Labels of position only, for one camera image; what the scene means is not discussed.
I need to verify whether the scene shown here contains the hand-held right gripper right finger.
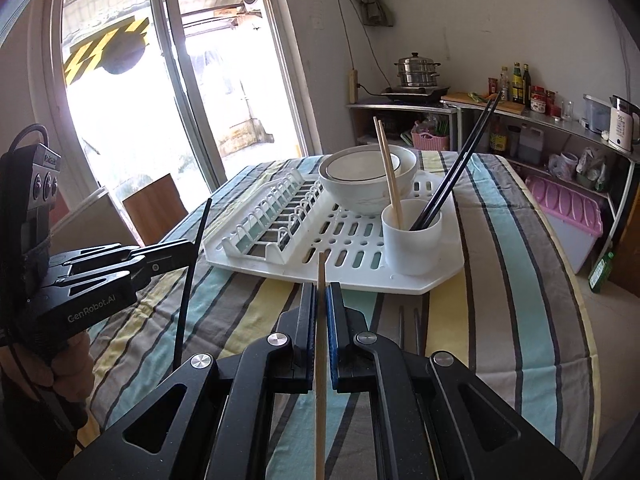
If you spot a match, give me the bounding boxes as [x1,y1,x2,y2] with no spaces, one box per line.
[325,281,583,480]

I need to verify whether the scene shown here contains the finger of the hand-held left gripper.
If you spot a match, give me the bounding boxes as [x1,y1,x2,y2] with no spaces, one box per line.
[50,240,197,268]
[37,260,166,293]

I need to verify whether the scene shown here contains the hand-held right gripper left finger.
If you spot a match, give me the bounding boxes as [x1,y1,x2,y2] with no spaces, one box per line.
[57,282,318,480]

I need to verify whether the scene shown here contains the light wooden chopstick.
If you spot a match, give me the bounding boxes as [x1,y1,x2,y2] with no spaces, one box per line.
[314,252,328,480]
[378,120,404,227]

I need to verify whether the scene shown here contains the white cup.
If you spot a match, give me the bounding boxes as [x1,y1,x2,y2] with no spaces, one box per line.
[381,198,443,277]

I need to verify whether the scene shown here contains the wooden chopsticks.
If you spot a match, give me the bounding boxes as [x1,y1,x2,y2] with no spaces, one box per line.
[373,116,401,227]

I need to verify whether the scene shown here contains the bundle of chopsticks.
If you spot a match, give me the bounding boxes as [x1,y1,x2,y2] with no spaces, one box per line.
[410,87,503,231]

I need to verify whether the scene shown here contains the person's left hand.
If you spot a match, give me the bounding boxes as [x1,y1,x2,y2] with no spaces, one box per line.
[49,332,95,413]

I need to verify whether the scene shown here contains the brown wooden chair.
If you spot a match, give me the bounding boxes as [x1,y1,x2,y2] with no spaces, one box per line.
[122,173,188,247]

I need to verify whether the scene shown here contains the beige chair back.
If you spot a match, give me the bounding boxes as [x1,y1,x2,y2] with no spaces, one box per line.
[50,186,141,256]

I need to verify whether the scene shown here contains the white plastic dish rack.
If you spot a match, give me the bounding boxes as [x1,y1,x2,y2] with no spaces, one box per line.
[202,167,466,295]

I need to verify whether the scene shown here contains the large white bowl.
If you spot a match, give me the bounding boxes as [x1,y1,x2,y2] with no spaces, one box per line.
[318,144,418,216]

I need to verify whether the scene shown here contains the striped tablecloth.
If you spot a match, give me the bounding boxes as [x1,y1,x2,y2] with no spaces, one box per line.
[85,149,601,480]

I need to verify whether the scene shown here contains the small white bowl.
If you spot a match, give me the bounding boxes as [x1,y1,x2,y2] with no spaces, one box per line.
[325,152,402,183]

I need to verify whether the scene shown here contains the white sliding glass door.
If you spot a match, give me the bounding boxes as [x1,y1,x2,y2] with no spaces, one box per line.
[30,0,321,196]

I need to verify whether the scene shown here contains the yellow black striped sign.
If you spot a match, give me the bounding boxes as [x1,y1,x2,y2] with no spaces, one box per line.
[62,16,151,83]

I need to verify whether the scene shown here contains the pink plastic basket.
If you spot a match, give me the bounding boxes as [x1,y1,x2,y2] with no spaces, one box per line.
[411,127,451,152]

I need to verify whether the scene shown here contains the low metal shelf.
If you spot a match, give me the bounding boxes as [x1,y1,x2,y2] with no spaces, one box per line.
[346,102,458,153]

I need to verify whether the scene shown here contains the cooking oil bottle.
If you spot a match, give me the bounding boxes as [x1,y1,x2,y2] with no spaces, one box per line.
[489,117,508,155]

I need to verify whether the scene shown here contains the black induction cooker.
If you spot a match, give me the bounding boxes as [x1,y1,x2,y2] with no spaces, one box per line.
[381,86,449,103]

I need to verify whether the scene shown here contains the pink lidded storage box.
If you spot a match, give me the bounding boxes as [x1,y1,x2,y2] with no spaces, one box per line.
[525,175,606,275]

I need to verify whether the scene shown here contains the wooden cutting board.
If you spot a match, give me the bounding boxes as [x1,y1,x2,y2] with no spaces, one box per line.
[441,91,526,115]

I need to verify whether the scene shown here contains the green glass bottle on floor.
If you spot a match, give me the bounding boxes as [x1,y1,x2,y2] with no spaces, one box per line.
[588,251,615,294]

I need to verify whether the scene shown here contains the grey plastic jerrycan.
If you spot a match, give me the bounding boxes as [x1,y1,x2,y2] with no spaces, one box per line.
[517,125,545,166]

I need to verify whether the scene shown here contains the steel steamer pot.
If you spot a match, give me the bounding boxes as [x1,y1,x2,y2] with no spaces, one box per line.
[394,51,442,88]

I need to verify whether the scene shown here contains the white plastic bag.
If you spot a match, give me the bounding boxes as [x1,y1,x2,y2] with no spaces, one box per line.
[547,151,578,181]

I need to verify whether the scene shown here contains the bundle of plastic bags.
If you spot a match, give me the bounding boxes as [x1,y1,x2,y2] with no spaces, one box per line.
[575,147,613,192]

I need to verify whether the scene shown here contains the orange wooden door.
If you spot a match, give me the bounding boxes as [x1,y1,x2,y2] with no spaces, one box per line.
[612,160,640,301]

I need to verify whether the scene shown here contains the long metal shelf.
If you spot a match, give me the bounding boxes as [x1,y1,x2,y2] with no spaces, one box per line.
[440,100,640,276]

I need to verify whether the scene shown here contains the water filter pitcher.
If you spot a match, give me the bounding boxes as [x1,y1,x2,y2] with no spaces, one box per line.
[581,94,612,135]

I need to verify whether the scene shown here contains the white electric kettle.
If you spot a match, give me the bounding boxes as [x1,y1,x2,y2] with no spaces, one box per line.
[606,95,640,155]

